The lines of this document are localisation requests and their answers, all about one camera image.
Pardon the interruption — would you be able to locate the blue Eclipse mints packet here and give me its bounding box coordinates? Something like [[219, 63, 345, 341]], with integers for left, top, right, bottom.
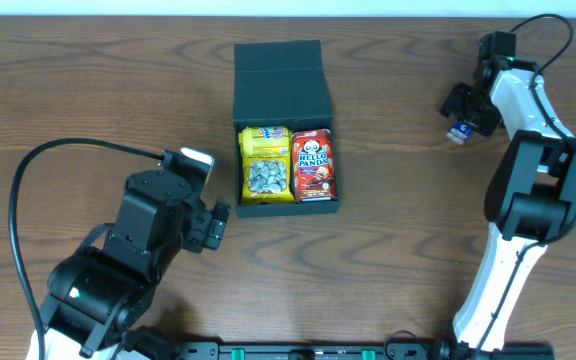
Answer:
[[446, 121, 474, 145]]

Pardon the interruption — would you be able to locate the yellow Hacks candy bag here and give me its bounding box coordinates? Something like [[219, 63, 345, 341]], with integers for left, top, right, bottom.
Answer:
[[241, 148, 295, 205]]

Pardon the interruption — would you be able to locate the red Hello Panda box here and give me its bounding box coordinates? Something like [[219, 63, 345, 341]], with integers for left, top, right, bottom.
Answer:
[[292, 129, 338, 203]]

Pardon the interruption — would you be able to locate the black gift box with lid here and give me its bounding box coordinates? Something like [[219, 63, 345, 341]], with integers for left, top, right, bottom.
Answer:
[[233, 40, 341, 218]]

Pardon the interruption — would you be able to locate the yellow Mentos candy tub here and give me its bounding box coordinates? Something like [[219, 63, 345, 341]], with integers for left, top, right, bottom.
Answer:
[[238, 126, 291, 157]]

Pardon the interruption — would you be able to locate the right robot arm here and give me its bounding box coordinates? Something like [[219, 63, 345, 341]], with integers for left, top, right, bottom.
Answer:
[[434, 55, 576, 359]]

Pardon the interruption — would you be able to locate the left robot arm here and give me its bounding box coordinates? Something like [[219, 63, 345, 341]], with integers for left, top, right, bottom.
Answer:
[[28, 166, 230, 359]]

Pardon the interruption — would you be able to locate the right black cable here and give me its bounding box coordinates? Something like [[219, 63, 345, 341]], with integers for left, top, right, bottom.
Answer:
[[472, 13, 576, 360]]

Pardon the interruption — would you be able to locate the black cable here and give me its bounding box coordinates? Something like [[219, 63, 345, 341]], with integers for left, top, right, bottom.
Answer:
[[7, 137, 165, 360], [472, 13, 576, 360]]

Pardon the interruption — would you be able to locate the left black cable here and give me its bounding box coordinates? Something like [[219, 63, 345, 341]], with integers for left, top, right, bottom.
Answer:
[[7, 137, 165, 360]]

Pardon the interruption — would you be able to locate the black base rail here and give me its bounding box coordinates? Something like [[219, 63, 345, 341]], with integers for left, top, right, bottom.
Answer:
[[167, 341, 555, 360]]

